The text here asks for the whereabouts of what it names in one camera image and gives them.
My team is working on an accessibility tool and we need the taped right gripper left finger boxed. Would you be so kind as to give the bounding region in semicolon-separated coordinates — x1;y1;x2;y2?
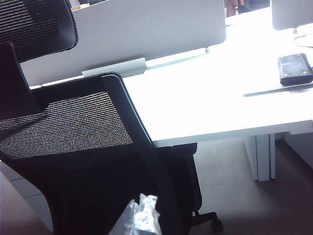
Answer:
109;200;140;235

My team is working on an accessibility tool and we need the white drawer cabinet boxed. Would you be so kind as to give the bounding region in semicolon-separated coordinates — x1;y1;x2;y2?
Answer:
0;160;54;233

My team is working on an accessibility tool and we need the grey computer monitor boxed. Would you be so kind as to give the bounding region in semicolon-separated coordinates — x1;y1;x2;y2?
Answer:
271;0;313;35

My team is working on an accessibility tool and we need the white table leg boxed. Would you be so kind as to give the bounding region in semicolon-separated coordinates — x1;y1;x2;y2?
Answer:
255;133;277;182

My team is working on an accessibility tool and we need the white desk divider panel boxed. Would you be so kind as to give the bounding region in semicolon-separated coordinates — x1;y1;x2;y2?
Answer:
21;0;227;87

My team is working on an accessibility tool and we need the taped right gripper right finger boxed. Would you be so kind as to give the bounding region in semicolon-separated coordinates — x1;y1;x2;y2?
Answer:
134;192;161;235

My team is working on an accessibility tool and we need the background person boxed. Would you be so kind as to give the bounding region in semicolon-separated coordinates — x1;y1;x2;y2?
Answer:
226;0;246;18

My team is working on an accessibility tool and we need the black mesh office chair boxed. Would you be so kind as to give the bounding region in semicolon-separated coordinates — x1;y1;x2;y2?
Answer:
0;0;224;235

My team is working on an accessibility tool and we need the grey divider mounting bracket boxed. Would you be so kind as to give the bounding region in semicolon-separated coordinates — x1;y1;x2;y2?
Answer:
82;47;210;77

